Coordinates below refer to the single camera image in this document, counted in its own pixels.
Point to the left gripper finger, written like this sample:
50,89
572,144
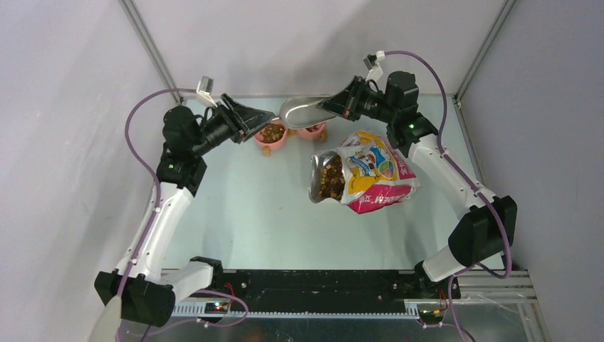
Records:
245,134
246,115

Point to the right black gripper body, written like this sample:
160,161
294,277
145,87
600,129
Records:
368,104

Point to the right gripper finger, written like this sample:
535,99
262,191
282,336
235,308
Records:
341,98
338,109

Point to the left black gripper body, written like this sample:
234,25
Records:
222,126

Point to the metal food scoop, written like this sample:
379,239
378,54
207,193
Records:
303,112

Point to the cat food bag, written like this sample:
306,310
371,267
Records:
363,173

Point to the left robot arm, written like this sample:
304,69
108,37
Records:
136,290

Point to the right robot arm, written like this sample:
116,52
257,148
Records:
487,221

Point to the pink bowl with kibble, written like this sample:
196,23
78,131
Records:
272,137

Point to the empty pink bowl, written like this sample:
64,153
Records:
314,132

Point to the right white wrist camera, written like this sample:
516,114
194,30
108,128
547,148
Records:
372,63

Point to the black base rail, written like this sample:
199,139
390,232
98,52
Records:
329,291

